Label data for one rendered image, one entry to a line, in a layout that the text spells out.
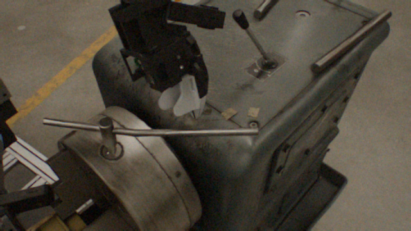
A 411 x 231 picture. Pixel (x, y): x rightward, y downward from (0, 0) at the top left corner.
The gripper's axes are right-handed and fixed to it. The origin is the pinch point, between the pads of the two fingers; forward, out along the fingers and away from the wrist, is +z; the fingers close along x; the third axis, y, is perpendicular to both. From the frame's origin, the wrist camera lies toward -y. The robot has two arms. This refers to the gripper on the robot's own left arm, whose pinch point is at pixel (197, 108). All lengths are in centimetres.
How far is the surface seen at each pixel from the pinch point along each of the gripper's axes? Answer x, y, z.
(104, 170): -8.8, 15.8, 5.2
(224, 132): 7.1, 1.5, 1.1
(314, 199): -11, -46, 78
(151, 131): -2.2, 8.2, -0.3
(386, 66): -52, -211, 121
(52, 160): -20.3, 20.3, 4.9
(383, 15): 7, -52, 6
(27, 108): -200, -4, 69
